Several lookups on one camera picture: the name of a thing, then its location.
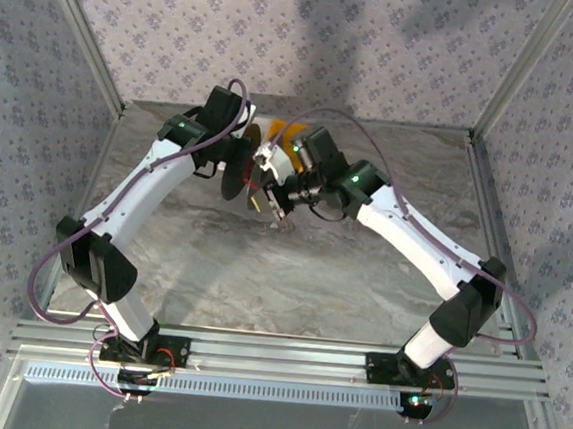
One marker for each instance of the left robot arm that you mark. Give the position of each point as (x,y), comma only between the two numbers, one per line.
(137,201)

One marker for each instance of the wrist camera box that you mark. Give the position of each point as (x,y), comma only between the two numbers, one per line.
(276,161)
(249,116)

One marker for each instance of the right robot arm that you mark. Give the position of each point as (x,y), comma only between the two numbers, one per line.
(414,241)

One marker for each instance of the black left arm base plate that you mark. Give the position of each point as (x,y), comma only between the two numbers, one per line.
(176,353)

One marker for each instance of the aluminium frame post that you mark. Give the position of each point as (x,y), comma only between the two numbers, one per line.
(525,70)
(81,31)

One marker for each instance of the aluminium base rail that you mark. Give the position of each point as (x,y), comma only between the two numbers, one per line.
(279,357)

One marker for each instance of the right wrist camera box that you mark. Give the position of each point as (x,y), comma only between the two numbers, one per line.
(276,161)

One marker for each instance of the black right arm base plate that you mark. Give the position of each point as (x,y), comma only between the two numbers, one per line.
(380,371)

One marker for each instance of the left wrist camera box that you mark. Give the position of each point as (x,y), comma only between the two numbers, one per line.
(249,116)

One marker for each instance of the yellow plastic bin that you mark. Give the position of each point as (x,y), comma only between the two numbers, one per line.
(279,128)

